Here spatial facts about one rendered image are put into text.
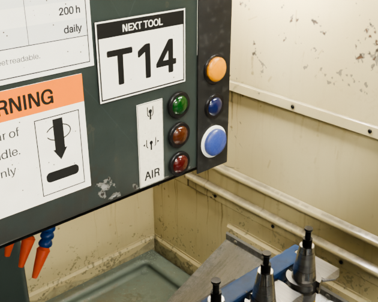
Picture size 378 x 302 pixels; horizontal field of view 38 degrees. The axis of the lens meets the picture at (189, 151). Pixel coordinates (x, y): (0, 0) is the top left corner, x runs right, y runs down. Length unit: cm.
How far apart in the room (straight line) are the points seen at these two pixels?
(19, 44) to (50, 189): 13
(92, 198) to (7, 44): 16
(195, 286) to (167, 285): 33
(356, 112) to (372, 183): 18
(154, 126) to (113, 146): 5
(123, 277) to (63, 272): 23
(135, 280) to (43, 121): 164
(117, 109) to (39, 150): 8
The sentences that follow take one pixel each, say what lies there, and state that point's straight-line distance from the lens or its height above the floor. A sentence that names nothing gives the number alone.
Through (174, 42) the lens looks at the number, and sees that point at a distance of 52.
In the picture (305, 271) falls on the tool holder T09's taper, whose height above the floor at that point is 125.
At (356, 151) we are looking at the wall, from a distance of 137.
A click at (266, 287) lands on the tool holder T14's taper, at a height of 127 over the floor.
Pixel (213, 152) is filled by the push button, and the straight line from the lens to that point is 59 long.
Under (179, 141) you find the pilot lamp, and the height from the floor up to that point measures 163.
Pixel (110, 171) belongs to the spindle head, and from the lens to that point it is 52.
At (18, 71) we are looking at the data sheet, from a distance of 44.
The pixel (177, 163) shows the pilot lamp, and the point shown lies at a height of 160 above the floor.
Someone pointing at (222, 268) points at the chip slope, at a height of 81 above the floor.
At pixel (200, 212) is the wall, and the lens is 187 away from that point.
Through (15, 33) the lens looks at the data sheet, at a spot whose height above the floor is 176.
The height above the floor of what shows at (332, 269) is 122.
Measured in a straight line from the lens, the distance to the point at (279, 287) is 103.
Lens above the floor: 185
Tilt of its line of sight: 25 degrees down
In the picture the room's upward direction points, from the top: straight up
